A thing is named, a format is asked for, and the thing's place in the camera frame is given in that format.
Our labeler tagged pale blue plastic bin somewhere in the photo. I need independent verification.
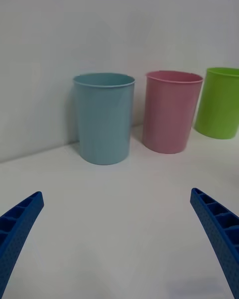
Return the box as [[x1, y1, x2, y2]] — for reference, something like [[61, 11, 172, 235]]
[[72, 72, 136, 166]]

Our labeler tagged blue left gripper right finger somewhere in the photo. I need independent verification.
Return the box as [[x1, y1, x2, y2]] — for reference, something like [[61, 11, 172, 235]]
[[190, 188, 239, 299]]

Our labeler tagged pink plastic bin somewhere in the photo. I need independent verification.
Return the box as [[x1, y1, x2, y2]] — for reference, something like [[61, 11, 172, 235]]
[[142, 70, 204, 154]]

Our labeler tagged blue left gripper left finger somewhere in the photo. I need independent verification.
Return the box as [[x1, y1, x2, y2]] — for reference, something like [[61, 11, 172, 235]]
[[0, 191, 45, 299]]

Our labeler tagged green plastic bin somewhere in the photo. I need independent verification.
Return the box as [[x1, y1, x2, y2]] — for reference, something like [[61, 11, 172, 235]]
[[194, 67, 239, 140]]

